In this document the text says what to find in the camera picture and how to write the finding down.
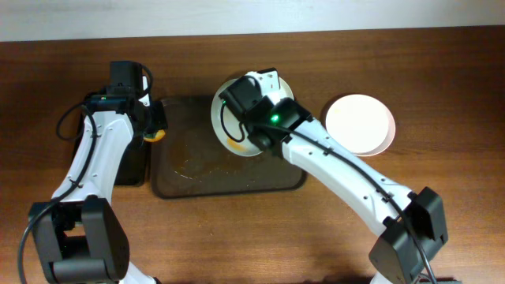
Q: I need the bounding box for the green and yellow sponge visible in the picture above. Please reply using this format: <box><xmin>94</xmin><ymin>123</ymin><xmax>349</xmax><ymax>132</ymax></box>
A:
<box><xmin>143</xmin><ymin>129</ymin><xmax>166</xmax><ymax>143</ymax></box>

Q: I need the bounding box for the white plate top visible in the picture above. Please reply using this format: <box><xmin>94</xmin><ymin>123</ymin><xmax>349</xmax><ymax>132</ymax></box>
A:
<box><xmin>210</xmin><ymin>74</ymin><xmax>295</xmax><ymax>158</ymax></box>

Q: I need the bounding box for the white plate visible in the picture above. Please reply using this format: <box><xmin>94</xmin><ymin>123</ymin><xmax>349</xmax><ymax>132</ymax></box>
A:
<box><xmin>210</xmin><ymin>74</ymin><xmax>295</xmax><ymax>158</ymax></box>
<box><xmin>324</xmin><ymin>94</ymin><xmax>396</xmax><ymax>157</ymax></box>

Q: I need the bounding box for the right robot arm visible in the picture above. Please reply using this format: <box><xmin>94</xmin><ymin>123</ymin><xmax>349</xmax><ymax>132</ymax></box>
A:
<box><xmin>211</xmin><ymin>68</ymin><xmax>448</xmax><ymax>283</ymax></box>

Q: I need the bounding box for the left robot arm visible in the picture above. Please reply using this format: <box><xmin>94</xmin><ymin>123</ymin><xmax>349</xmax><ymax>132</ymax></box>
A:
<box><xmin>17</xmin><ymin>61</ymin><xmax>167</xmax><ymax>283</ymax></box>

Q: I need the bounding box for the small black tray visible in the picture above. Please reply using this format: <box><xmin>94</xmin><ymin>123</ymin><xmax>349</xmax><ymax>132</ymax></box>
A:
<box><xmin>72</xmin><ymin>92</ymin><xmax>153</xmax><ymax>187</ymax></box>

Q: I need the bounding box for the brown plastic serving tray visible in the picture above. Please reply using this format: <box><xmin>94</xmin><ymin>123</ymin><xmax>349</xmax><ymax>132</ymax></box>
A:
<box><xmin>150</xmin><ymin>96</ymin><xmax>307</xmax><ymax>200</ymax></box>

